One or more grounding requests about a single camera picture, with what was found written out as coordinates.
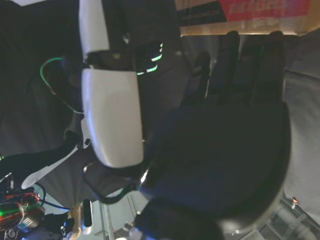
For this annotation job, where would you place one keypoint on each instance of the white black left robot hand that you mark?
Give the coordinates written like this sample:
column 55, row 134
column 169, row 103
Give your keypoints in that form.
column 212, row 162

